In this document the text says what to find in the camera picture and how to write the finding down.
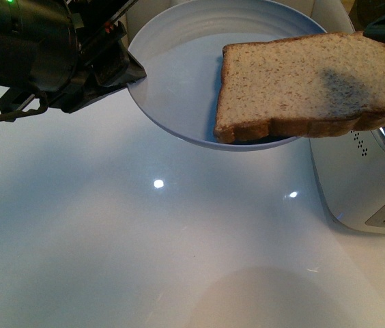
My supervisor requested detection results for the light blue round plate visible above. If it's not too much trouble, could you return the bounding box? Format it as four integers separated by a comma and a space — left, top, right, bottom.
127, 0, 328, 152

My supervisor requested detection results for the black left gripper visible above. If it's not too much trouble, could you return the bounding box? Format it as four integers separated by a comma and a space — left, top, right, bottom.
0, 1, 147, 114

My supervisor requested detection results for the slice of brown bread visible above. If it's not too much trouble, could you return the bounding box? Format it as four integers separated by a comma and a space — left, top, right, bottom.
214, 33, 385, 144

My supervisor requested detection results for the braided cable on left arm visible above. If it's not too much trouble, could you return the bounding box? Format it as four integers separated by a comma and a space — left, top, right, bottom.
0, 92, 49, 128

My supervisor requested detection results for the white chrome two-slot toaster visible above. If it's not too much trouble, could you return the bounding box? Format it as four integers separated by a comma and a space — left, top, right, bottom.
310, 126, 385, 234

